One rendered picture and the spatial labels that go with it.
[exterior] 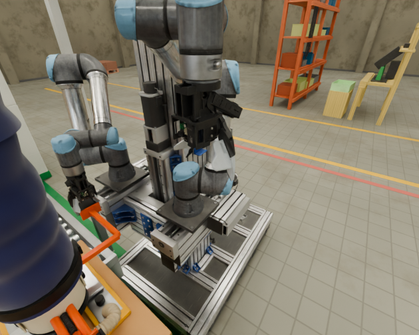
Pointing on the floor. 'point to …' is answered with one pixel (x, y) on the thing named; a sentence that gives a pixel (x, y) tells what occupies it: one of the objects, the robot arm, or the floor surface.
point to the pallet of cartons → (110, 66)
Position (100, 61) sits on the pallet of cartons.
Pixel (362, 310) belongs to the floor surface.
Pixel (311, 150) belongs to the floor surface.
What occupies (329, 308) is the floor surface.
